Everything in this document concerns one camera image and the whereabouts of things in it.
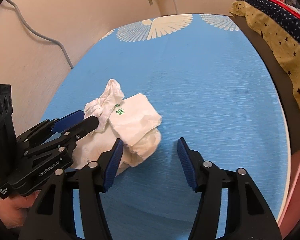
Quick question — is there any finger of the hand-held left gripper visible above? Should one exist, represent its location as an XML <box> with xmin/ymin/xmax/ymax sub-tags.
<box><xmin>16</xmin><ymin>109</ymin><xmax>85</xmax><ymax>146</ymax></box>
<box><xmin>24</xmin><ymin>115</ymin><xmax>100</xmax><ymax>161</ymax></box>

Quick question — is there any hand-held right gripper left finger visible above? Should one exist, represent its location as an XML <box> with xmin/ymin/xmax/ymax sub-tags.
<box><xmin>19</xmin><ymin>139</ymin><xmax>124</xmax><ymax>240</ymax></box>

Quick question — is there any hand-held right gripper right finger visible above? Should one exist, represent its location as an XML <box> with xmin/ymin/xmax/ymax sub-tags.
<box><xmin>177</xmin><ymin>137</ymin><xmax>283</xmax><ymax>240</ymax></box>

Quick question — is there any white plastic bag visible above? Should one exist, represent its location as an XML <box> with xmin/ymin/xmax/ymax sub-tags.
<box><xmin>71</xmin><ymin>93</ymin><xmax>163</xmax><ymax>177</ymax></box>

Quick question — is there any person's left hand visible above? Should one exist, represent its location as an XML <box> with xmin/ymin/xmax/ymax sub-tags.
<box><xmin>0</xmin><ymin>191</ymin><xmax>41</xmax><ymax>230</ymax></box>

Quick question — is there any table with blue cloth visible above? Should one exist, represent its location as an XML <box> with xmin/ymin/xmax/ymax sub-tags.
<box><xmin>40</xmin><ymin>14</ymin><xmax>289</xmax><ymax>240</ymax></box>

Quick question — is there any yellow star bed skirt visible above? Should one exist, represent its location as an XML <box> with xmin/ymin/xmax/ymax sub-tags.
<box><xmin>229</xmin><ymin>0</ymin><xmax>300</xmax><ymax>130</ymax></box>

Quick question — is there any grey power cable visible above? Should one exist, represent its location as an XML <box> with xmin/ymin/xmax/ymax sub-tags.
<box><xmin>4</xmin><ymin>0</ymin><xmax>74</xmax><ymax>69</ymax></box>

